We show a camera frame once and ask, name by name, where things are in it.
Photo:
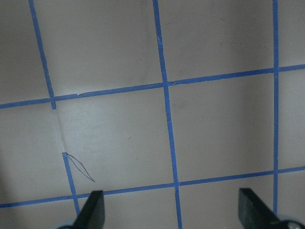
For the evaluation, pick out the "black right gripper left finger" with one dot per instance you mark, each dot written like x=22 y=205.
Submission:
x=92 y=215

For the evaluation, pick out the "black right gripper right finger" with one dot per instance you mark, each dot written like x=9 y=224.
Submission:
x=253 y=213

